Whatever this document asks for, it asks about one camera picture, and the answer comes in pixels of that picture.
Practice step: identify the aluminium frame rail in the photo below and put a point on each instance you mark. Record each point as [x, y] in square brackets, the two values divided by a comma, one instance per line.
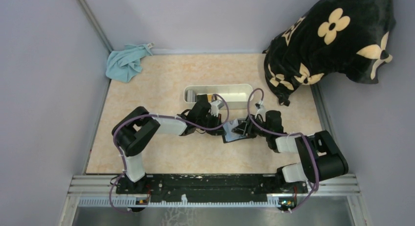
[100, 190]

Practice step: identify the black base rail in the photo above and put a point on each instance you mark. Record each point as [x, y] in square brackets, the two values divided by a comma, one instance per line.
[233, 188]

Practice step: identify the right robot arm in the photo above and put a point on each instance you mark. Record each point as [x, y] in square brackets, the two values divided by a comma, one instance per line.
[320, 156]

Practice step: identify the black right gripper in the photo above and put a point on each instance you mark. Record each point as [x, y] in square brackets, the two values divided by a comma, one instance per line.
[245, 129]

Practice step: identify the black floral blanket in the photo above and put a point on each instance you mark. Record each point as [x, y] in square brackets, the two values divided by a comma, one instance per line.
[334, 36]

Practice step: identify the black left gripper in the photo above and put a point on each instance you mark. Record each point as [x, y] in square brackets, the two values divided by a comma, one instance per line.
[213, 123]

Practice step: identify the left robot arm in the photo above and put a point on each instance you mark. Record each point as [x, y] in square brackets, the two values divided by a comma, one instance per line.
[133, 133]

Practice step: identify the teal cloth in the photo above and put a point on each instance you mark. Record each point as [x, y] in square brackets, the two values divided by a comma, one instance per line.
[123, 65]

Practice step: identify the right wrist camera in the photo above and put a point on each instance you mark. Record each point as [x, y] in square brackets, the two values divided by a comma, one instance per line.
[260, 109]

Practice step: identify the white plastic tray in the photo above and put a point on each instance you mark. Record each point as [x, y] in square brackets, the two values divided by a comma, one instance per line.
[236, 95]

